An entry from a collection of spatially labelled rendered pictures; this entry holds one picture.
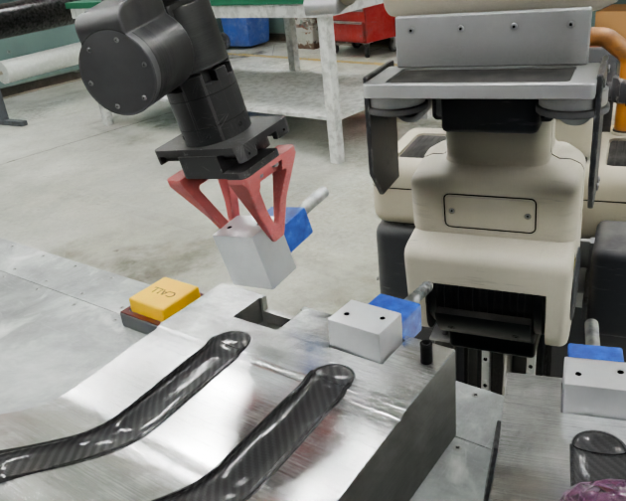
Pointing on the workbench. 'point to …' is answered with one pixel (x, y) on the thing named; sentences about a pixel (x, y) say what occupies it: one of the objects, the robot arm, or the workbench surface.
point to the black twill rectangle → (492, 461)
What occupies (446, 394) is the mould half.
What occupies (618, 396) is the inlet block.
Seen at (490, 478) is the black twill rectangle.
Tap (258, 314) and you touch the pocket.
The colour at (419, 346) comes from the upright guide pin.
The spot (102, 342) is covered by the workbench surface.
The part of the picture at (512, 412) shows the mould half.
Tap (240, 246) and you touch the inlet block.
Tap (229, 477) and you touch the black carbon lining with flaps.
